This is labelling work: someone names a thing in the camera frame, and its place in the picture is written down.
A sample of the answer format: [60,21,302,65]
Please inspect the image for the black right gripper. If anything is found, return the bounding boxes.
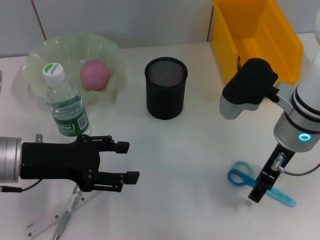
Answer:
[247,142,296,204]

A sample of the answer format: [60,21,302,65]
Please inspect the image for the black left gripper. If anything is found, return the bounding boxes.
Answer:
[20,134,140,194]

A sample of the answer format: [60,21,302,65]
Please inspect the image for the blue scissors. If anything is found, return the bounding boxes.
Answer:
[227,160,297,208]

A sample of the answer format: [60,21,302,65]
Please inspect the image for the clear green-label water bottle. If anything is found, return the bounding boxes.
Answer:
[42,62,92,144]

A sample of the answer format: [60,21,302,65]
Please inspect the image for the pink peach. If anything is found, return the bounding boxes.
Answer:
[79,59,111,92]

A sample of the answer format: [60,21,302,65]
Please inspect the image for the transparent plastic ruler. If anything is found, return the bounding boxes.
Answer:
[23,184,103,238]

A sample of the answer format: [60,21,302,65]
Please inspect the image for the black mesh pen cup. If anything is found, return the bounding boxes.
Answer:
[144,57,188,121]

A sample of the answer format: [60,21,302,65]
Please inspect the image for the grey clear pen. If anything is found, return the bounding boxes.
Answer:
[51,184,83,240]

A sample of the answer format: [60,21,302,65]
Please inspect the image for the pale green glass fruit bowl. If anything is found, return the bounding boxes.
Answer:
[21,31,128,105]

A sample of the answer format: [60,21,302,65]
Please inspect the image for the yellow plastic bin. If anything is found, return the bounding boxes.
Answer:
[211,0,305,87]

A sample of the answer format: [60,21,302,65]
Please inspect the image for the right gripper cable with plug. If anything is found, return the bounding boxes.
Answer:
[271,152,320,176]

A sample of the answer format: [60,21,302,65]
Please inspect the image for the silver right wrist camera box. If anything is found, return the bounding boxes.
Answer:
[219,57,280,121]

